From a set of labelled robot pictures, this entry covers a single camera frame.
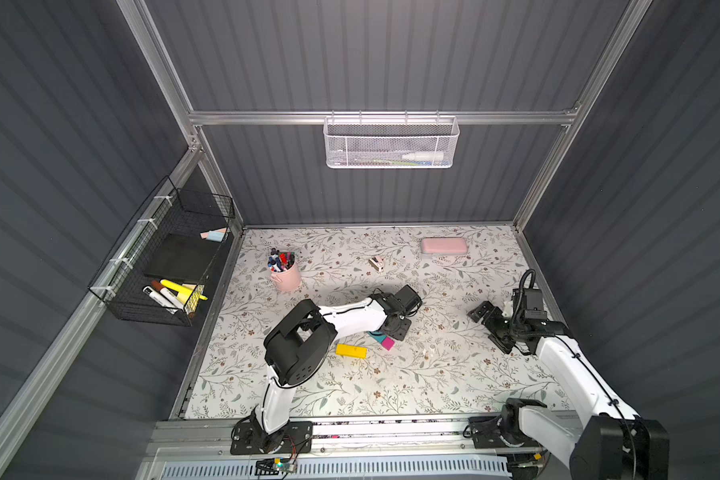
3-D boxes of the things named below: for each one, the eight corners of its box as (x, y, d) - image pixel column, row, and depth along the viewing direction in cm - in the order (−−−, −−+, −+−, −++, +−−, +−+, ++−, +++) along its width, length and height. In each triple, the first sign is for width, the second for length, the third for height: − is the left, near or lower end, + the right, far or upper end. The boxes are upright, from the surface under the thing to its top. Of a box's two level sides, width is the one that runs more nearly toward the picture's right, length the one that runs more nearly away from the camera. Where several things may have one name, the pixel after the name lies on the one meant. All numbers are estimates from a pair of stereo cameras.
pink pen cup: (276, 293, 103) (265, 269, 92) (280, 273, 109) (271, 248, 98) (299, 292, 103) (290, 269, 92) (302, 273, 109) (295, 248, 98)
